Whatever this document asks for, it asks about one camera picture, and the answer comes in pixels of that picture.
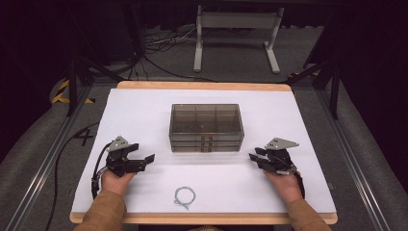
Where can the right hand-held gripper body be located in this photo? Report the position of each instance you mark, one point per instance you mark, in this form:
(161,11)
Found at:
(279,159)

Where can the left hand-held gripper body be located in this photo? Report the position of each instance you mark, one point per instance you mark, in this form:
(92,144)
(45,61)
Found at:
(116,160)

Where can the smoky clear plastic drawer cabinet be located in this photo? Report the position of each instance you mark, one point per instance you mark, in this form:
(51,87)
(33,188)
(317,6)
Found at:
(205,118)

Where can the person's left hand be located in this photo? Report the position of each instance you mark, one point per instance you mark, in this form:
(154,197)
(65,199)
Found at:
(115,183)

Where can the person's right hand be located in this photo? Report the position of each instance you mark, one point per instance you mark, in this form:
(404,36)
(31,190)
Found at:
(285,186)

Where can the white table cover sheet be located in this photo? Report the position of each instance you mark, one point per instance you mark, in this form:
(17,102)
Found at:
(224,179)

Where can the black metal stand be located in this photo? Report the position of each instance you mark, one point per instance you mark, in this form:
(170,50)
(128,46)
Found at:
(72,86)
(335,83)

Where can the yellow black hazard tape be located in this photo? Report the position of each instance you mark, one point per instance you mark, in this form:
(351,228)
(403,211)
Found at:
(61,91)

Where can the white metal stand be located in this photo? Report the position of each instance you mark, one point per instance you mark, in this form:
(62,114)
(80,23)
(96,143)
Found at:
(237,20)

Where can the aluminium floor rail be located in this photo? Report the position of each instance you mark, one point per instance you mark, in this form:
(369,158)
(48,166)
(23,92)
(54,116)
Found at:
(352,160)
(45,160)

